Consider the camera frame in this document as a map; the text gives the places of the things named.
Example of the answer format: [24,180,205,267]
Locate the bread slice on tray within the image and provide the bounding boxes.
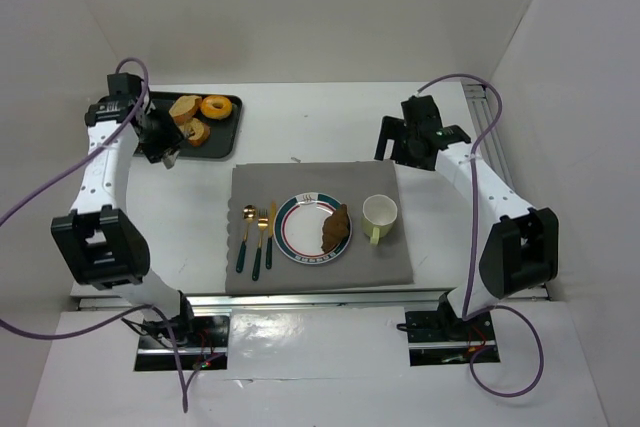
[180,118,211,147]

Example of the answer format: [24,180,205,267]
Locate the metal tongs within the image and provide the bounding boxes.
[161,150,179,170]

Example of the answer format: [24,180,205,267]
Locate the brown croissant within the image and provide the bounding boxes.
[321,204,350,253]

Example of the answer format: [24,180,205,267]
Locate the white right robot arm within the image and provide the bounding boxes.
[374,96,559,339]

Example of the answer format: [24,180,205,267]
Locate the orange donut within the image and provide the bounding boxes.
[200,95,233,120]

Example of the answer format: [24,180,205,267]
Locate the white plate teal rim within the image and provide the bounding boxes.
[274,192,352,266]

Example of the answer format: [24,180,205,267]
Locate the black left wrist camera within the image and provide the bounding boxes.
[107,72,144,98]

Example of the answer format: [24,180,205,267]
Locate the gold fork green handle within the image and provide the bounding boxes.
[251,209,269,282]

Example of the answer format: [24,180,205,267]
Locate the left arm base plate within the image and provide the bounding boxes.
[124,314,230,372]

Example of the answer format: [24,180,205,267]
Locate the gold spoon green handle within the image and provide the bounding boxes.
[235,205,257,273]

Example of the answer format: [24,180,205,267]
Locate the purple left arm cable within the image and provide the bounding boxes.
[0,57,194,414]

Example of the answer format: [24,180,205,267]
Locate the pale green mug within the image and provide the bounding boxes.
[362,194,398,245]

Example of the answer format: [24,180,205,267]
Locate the black bread tray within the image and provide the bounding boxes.
[133,92,242,160]

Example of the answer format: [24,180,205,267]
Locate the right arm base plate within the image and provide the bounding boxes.
[396,311,500,367]

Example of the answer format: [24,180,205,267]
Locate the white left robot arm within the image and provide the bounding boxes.
[51,94,194,342]

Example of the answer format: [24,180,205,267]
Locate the gold knife green handle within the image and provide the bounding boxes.
[265,201,277,270]

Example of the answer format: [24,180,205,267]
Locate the grey placemat cloth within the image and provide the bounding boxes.
[225,161,414,295]

